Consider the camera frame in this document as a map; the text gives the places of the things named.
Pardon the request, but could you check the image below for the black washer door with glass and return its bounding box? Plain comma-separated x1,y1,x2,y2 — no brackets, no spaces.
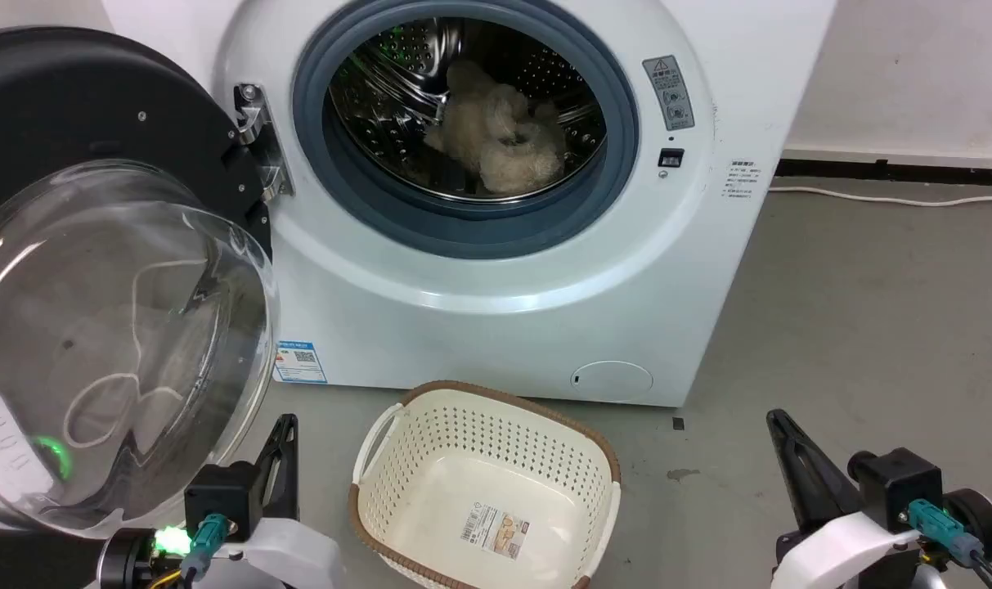
0,26,281,541

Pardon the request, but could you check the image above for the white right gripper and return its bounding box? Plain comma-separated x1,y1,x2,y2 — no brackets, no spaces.
766,409,926,589

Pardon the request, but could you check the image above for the white laundry basket brown rim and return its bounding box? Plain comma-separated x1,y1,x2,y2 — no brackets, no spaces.
348,380,622,589

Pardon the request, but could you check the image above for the chrome door hinge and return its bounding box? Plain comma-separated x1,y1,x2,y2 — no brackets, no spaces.
233,83,295,203

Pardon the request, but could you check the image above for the perforated steel drum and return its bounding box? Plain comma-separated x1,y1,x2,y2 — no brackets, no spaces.
329,16,608,203

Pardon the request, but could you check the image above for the grey warning sticker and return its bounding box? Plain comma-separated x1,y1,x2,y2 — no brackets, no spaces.
642,55,696,132

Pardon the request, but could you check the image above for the teal cable connector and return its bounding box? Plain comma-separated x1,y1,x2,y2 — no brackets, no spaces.
907,498,985,567
180,513,231,583

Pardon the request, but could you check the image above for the paper label in basket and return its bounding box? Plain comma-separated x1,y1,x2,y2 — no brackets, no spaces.
460,502,531,560

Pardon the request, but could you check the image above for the teal right cable connector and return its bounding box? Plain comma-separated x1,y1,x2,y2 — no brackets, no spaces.
907,498,985,567

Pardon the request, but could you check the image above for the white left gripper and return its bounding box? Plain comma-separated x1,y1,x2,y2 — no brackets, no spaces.
214,413,343,589

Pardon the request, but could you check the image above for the round white filter cover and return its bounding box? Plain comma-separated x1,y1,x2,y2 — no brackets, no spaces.
570,361,654,402

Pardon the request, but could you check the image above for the blue energy label sticker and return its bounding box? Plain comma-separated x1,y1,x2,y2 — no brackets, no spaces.
273,340,329,385

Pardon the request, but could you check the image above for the teal left cable connector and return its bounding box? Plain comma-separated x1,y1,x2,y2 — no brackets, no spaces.
180,513,231,583

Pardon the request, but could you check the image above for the white front-load washing machine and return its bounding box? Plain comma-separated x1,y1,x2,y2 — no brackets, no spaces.
101,0,838,408

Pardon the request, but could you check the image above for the white floor cable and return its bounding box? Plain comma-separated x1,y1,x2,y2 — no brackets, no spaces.
769,186,992,208

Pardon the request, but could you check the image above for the beige fluffy plush toy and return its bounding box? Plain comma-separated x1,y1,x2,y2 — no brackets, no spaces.
423,58,568,196

